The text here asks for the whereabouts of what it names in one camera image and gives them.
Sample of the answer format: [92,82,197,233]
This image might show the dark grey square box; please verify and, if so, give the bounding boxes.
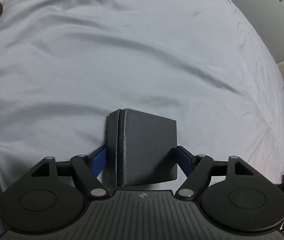
[103,108,177,187]

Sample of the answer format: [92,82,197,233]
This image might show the light blue bed sheet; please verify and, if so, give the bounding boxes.
[0,0,284,189]

